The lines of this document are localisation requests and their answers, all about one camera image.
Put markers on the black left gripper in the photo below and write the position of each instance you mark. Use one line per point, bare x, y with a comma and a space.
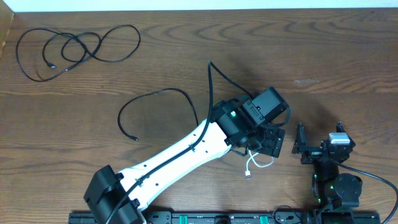
277, 143

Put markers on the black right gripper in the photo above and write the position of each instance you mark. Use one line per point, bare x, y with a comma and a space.
312, 153

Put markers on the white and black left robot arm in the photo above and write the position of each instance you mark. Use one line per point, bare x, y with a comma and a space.
121, 197

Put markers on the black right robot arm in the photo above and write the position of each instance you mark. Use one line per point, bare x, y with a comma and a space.
337, 193

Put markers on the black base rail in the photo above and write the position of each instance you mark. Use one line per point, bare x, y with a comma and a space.
165, 217

